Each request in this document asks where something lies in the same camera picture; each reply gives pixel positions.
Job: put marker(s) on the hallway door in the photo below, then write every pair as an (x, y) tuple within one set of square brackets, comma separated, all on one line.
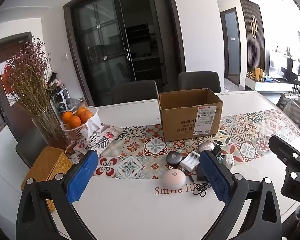
[(231, 47)]

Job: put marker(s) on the slatted wall panel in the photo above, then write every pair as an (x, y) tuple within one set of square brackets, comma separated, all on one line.
[(252, 42)]

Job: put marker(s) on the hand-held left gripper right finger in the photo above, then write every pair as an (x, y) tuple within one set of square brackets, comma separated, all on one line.
[(215, 177)]

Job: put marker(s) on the white light switch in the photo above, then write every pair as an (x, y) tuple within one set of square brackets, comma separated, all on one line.
[(64, 56)]

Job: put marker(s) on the black rectangular adapter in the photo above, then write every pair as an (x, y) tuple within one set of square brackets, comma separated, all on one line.
[(201, 175)]

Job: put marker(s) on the pink round device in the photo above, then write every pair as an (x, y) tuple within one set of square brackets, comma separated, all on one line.
[(173, 177)]

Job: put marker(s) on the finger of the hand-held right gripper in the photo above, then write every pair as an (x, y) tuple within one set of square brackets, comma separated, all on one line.
[(286, 151)]

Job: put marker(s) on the black clip mount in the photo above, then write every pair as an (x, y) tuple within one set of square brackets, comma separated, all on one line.
[(217, 150)]

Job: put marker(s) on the brown cardboard box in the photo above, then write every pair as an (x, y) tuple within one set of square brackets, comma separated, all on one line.
[(187, 120)]

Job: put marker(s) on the silver metal ball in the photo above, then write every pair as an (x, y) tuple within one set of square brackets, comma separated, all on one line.
[(206, 146)]

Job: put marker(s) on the white shelf with toys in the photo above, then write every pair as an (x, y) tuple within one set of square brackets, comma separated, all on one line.
[(60, 95)]

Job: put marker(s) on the glass vase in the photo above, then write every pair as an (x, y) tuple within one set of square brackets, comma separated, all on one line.
[(51, 130)]

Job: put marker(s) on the dark grey egg-shaped case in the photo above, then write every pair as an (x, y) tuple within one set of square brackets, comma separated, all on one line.
[(173, 158)]

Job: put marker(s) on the floral print cloth pouch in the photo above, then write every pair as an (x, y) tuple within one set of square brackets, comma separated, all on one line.
[(102, 136)]

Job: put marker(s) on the dark grey chair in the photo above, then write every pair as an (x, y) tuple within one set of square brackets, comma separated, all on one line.
[(135, 92), (198, 82), (31, 147)]

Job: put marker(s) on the yellow woven box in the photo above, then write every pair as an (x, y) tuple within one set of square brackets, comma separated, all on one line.
[(47, 165)]

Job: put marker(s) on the white plastic basket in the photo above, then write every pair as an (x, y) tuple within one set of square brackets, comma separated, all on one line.
[(75, 132)]

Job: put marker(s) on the white battery charger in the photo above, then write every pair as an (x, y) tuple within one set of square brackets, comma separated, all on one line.
[(190, 160)]

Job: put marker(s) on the dried flower bouquet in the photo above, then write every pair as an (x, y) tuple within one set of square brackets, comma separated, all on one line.
[(27, 80)]

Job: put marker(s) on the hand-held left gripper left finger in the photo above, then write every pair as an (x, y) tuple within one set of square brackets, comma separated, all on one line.
[(82, 176)]

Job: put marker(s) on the orange fruit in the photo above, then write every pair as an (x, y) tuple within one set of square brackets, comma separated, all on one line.
[(75, 122), (86, 116), (67, 116), (81, 110)]

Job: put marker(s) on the dark glass sliding door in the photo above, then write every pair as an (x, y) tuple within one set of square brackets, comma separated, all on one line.
[(115, 42)]

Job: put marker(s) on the white low cabinet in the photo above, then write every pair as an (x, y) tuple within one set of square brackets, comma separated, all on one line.
[(272, 85)]

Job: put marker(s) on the patterned table runner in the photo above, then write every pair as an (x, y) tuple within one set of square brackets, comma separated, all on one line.
[(140, 150)]

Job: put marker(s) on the small white toy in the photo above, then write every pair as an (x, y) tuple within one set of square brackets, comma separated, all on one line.
[(228, 159)]

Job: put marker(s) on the dark wooden door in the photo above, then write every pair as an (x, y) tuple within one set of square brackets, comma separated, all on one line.
[(5, 55)]

